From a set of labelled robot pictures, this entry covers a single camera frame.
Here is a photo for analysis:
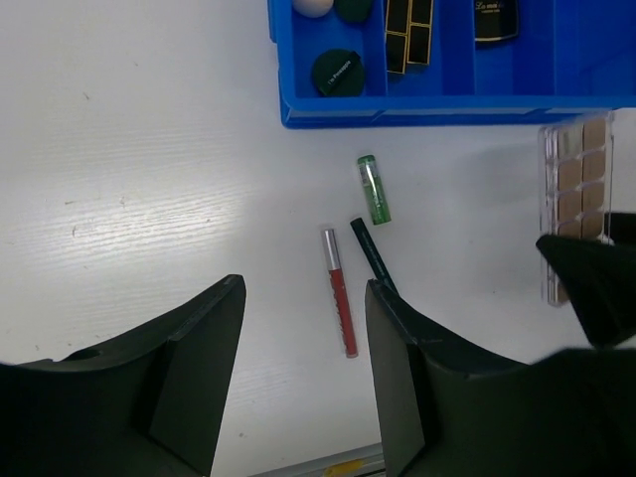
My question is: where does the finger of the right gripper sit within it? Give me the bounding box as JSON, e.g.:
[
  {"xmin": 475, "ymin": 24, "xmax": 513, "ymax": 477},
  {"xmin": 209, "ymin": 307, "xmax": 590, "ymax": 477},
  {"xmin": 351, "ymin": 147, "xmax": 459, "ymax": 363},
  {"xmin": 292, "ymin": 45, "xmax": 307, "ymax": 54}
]
[{"xmin": 536, "ymin": 212, "xmax": 635, "ymax": 348}]

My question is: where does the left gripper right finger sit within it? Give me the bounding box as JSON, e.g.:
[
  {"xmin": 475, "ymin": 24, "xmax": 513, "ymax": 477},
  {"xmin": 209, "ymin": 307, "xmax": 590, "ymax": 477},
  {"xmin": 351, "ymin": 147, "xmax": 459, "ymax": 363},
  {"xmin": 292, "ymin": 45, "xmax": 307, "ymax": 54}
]
[{"xmin": 365, "ymin": 279, "xmax": 521, "ymax": 476}]

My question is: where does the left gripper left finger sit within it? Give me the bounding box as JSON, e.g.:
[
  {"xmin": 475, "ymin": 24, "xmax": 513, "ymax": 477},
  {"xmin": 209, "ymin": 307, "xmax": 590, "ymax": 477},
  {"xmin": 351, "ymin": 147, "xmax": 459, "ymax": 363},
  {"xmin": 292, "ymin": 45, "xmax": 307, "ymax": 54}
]
[{"xmin": 19, "ymin": 274, "xmax": 246, "ymax": 475}]

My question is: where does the red lip gloss tube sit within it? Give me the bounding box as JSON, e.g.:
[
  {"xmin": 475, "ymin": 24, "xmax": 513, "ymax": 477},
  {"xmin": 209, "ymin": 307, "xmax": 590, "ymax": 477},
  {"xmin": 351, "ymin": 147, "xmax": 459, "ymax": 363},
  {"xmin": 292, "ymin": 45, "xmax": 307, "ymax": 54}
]
[{"xmin": 321, "ymin": 228, "xmax": 358, "ymax": 359}]

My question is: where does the clear eyeshadow palette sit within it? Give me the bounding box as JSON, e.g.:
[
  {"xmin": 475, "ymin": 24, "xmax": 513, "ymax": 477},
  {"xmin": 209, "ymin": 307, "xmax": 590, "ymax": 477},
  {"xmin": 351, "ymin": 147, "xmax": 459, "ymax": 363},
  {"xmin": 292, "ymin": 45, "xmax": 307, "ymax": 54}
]
[{"xmin": 538, "ymin": 109, "xmax": 617, "ymax": 307}]

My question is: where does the dark green gold pencil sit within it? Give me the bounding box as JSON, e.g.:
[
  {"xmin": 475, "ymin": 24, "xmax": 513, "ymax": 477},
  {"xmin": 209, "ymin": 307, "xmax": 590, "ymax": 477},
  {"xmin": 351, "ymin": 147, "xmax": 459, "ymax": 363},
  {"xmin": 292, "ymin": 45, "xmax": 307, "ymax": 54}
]
[{"xmin": 350, "ymin": 218, "xmax": 398, "ymax": 294}]

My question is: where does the green lip balm tube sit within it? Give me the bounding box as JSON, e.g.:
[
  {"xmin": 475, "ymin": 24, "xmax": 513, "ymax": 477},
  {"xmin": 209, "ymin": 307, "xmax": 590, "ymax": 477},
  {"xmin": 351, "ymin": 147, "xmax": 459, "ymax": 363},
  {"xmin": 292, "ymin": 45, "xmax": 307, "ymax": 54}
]
[{"xmin": 357, "ymin": 155, "xmax": 392, "ymax": 226}]

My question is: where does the black compact case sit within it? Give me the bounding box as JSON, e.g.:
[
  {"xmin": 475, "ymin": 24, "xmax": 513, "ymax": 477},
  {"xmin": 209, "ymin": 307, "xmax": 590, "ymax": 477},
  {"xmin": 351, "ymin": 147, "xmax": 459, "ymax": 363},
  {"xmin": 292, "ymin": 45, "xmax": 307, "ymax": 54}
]
[{"xmin": 474, "ymin": 0, "xmax": 520, "ymax": 44}]

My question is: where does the dark green powder puff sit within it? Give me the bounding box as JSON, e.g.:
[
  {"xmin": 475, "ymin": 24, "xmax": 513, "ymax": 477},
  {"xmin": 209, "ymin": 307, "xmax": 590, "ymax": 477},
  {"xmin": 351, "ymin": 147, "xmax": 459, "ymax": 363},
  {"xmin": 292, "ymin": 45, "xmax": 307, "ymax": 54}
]
[{"xmin": 311, "ymin": 49, "xmax": 365, "ymax": 97}]

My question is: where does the black gold lipstick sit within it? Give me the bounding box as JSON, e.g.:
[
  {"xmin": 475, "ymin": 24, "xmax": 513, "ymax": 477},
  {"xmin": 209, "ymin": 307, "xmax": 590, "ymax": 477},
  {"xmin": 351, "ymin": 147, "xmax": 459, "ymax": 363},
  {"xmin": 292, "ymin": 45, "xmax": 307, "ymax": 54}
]
[
  {"xmin": 406, "ymin": 0, "xmax": 434, "ymax": 66},
  {"xmin": 385, "ymin": 0, "xmax": 411, "ymax": 75}
]

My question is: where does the beige makeup sponge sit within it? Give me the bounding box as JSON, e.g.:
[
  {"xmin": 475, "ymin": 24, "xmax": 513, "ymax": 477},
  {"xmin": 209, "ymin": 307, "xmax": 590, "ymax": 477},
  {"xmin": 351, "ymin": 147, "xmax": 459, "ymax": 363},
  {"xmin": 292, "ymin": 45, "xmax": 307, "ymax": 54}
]
[{"xmin": 292, "ymin": 0, "xmax": 334, "ymax": 19}]

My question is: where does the blue plastic organizer bin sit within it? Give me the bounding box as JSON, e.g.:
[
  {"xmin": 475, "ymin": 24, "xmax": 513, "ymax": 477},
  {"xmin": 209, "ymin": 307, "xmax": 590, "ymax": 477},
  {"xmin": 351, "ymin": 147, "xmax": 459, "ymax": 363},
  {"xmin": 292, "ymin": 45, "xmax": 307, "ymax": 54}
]
[{"xmin": 267, "ymin": 1, "xmax": 635, "ymax": 129}]

